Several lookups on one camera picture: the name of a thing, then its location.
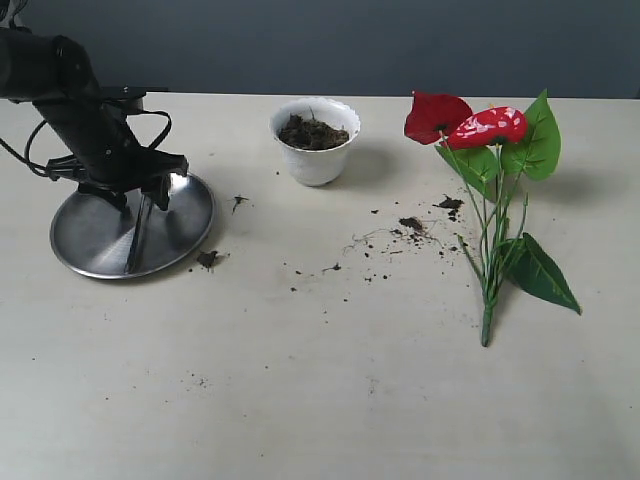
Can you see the dirt clump near plate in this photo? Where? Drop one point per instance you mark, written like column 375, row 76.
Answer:
column 210, row 260

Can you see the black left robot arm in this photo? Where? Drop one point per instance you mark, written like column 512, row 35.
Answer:
column 55, row 75

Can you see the small dirt twig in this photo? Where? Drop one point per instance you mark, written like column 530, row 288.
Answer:
column 238, row 200

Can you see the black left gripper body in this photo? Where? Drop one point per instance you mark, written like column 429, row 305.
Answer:
column 109, row 163

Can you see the steel spoon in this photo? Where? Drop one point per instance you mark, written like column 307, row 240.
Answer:
column 138, row 234

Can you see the white scalloped flower pot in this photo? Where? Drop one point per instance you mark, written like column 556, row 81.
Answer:
column 315, row 135

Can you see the artificial red anthurium plant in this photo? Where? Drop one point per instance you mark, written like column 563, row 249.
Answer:
column 492, row 151

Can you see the round steel plate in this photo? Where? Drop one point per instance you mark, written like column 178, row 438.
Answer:
column 93, row 239

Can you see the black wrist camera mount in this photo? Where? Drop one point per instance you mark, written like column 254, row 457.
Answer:
column 127, row 100

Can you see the dirt clump with roots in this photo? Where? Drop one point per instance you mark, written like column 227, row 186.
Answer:
column 406, row 233

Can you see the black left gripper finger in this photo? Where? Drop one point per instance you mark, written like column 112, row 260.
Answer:
column 116, row 199
column 157, row 190

